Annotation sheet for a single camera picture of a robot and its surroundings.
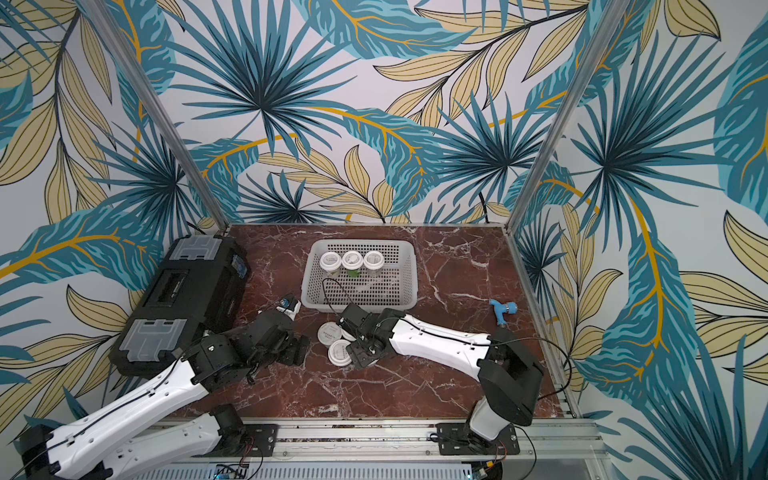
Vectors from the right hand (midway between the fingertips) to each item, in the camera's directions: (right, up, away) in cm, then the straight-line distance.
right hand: (367, 349), depth 82 cm
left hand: (-18, +4, -7) cm, 20 cm away
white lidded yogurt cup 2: (-6, +24, +18) cm, 31 cm away
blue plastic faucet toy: (+42, +8, +14) cm, 45 cm away
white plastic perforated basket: (+8, +15, +21) cm, 27 cm away
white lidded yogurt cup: (-13, +24, +17) cm, 32 cm away
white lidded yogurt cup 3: (+1, +24, +19) cm, 30 cm away
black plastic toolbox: (-47, +16, 0) cm, 50 cm away
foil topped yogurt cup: (-11, +3, +4) cm, 13 cm away
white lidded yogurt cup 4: (-8, -1, 0) cm, 8 cm away
